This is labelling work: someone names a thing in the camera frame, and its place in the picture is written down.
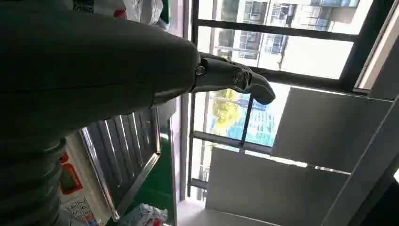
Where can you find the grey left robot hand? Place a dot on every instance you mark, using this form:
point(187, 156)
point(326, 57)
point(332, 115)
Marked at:
point(93, 62)

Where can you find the ribbed grey left robot arm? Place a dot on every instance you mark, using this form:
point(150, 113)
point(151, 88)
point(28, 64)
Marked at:
point(28, 187)

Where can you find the white plastic bag parcel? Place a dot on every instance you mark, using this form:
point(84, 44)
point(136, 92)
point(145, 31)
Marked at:
point(145, 11)

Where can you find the white scale with steel platform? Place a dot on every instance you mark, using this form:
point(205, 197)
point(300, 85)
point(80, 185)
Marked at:
point(124, 149)

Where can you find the green plastic crate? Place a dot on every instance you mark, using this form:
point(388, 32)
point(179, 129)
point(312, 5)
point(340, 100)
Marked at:
point(159, 184)

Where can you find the crumpled pale plastic parcel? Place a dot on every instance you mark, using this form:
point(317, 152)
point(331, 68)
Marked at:
point(142, 215)

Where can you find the grey partition panel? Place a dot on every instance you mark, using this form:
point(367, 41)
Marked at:
point(268, 190)
point(327, 128)

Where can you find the grey slanted beam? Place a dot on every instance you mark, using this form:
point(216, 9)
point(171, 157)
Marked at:
point(367, 168)

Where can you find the black window frame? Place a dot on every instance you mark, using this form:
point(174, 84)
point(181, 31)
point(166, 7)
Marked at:
point(274, 30)

